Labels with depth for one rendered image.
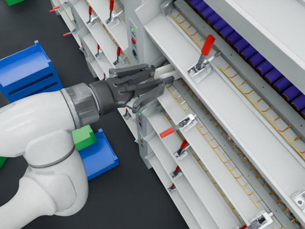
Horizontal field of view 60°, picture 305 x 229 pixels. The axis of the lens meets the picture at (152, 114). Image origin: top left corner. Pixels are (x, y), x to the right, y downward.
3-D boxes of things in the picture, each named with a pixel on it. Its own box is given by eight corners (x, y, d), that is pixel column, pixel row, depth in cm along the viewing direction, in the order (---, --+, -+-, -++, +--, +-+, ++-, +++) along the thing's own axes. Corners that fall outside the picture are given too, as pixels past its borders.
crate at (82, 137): (47, 125, 151) (41, 115, 146) (80, 110, 157) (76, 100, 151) (60, 160, 131) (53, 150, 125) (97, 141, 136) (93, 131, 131)
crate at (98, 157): (65, 193, 131) (60, 188, 124) (51, 160, 140) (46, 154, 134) (119, 164, 139) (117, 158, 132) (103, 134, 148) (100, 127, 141)
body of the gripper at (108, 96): (100, 104, 53) (140, 89, 57) (83, 76, 57) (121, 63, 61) (101, 124, 59) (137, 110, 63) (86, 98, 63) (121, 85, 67)
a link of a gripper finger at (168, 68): (154, 79, 66) (153, 77, 66) (177, 70, 69) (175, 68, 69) (156, 71, 64) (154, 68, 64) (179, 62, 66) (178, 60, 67)
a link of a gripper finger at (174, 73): (159, 75, 63) (161, 77, 63) (183, 67, 66) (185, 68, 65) (158, 83, 65) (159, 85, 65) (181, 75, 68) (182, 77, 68)
